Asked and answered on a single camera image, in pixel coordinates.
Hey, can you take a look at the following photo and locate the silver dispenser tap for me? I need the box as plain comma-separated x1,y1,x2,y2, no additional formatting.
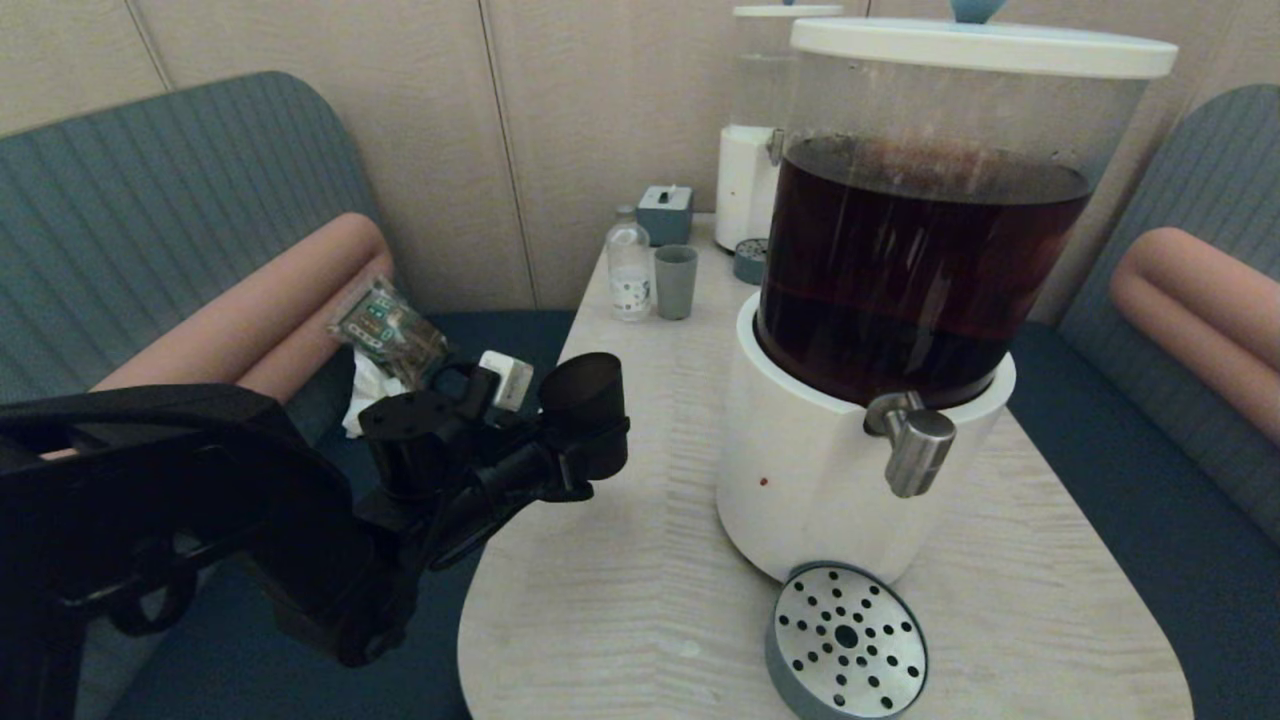
864,392,957,498

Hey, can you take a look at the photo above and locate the clear plastic water bottle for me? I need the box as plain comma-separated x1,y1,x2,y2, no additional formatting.
606,205,654,323

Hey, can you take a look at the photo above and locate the small clear water dispenser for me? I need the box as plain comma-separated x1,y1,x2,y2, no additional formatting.
714,16,801,255

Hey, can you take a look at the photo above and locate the pink bolster cushion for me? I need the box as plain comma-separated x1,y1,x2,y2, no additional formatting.
1108,268,1280,448
235,255,396,403
1120,227,1280,376
40,213,393,461

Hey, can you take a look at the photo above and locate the crumpled white tissue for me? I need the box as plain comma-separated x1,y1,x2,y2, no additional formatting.
342,350,393,439

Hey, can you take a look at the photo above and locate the round grey perforated drip tray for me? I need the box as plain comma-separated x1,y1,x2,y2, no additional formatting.
766,562,929,720

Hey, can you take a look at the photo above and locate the white small dispenser lid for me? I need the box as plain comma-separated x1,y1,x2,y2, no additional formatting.
733,0,846,21

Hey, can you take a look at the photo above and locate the green snack packet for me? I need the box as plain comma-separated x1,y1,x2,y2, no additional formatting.
328,277,453,393

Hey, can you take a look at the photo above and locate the white large dispenser lid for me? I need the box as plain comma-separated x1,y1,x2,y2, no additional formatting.
790,0,1179,81

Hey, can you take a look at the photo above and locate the black plastic cup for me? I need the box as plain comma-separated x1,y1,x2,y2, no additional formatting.
540,352,631,481

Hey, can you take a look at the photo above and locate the grey-green cup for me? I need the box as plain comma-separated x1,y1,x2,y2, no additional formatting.
654,245,699,322

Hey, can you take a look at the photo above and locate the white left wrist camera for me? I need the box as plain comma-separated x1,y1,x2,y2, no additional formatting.
478,350,536,413

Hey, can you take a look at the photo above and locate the blue-grey tissue box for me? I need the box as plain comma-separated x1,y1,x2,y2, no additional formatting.
637,185,695,248

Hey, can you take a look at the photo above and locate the dark blue seat cushion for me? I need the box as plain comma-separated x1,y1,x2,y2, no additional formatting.
1003,322,1280,720
110,312,579,720

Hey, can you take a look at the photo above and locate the grey-green ribbed bench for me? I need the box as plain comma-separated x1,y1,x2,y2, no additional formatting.
1040,85,1280,546
0,72,393,720

